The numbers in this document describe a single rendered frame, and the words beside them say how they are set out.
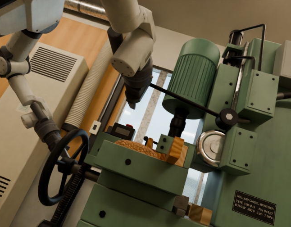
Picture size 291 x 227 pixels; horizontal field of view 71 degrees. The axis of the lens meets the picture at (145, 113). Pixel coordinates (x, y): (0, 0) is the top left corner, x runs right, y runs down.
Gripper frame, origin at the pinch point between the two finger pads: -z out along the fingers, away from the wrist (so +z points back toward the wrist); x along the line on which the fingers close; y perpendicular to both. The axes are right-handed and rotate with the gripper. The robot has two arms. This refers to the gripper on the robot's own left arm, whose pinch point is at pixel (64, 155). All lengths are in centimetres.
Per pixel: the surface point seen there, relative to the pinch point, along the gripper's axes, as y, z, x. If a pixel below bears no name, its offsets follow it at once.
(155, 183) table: 22, -35, 40
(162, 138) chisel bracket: 34.5, -24.1, 13.3
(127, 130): 26.2, -14.7, 17.4
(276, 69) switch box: 80, -34, 22
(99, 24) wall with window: 94, 154, -113
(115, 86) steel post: 55, 67, -105
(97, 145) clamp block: 15.1, -12.0, 17.7
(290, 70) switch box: 81, -37, 25
